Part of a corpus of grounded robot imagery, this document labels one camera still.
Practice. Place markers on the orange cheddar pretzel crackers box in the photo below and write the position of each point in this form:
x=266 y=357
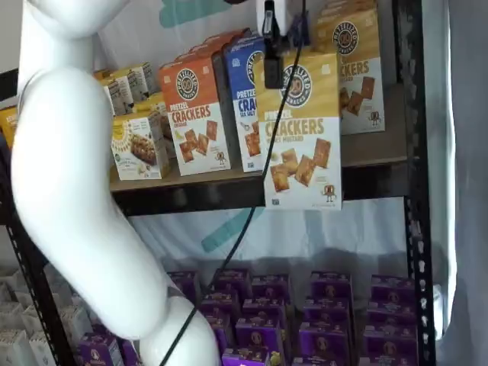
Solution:
x=190 y=114
x=194 y=53
x=221 y=38

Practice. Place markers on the black perforated shelf post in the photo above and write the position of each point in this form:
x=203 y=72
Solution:
x=55 y=328
x=419 y=267

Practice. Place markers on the yellow white pretzel crackers box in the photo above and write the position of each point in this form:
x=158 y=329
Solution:
x=358 y=95
x=305 y=152

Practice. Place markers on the white paper bag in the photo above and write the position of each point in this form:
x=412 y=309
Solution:
x=9 y=316
x=17 y=348
x=38 y=352
x=28 y=318
x=74 y=320

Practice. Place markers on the wooden shelf board with crackers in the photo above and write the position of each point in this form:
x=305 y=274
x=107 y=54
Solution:
x=198 y=181

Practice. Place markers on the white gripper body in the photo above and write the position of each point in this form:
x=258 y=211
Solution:
x=280 y=17

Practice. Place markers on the purple Annie's snack box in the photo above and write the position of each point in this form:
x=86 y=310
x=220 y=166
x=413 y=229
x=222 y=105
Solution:
x=392 y=314
x=392 y=289
x=185 y=284
x=223 y=329
x=390 y=343
x=270 y=287
x=248 y=358
x=263 y=309
x=328 y=312
x=326 y=341
x=324 y=362
x=99 y=350
x=232 y=282
x=219 y=307
x=259 y=333
x=131 y=354
x=331 y=286
x=387 y=362

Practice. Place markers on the yellow snack box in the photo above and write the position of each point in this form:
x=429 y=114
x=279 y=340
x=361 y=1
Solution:
x=7 y=126

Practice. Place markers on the Simple Mills Sweet Thins box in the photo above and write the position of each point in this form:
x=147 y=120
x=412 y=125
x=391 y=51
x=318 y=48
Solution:
x=120 y=95
x=103 y=75
x=141 y=82

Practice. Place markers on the dark metal shelf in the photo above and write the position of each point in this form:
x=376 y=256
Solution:
x=171 y=236

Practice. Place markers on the Simple Mills almond bars box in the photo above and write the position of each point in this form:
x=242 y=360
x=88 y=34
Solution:
x=148 y=104
x=133 y=152

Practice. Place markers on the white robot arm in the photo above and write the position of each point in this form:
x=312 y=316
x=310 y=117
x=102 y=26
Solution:
x=76 y=190

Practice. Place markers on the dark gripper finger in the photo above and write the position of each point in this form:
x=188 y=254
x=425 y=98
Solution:
x=274 y=61

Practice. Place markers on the black metal shelf beam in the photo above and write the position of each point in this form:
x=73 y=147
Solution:
x=190 y=198

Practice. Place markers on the blue sea salt crackers box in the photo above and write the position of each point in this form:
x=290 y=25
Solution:
x=244 y=114

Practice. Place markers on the purple Annie's snack boxes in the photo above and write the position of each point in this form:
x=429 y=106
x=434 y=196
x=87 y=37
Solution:
x=359 y=316

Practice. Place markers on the plain white curtain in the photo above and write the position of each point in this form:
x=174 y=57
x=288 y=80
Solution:
x=465 y=190

